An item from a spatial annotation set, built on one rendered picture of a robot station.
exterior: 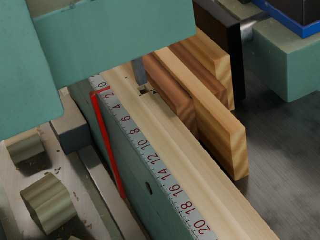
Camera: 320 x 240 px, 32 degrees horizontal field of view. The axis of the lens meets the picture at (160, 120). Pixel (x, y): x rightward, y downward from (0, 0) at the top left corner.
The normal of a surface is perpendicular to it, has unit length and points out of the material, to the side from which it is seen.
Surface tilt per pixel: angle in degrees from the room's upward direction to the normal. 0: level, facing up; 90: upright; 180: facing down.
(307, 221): 0
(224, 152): 90
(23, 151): 90
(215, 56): 0
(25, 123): 90
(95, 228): 0
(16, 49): 90
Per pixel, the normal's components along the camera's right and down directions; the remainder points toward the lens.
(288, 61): 0.05, 0.65
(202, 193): -0.16, -0.75
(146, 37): 0.42, 0.54
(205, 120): -0.89, 0.39
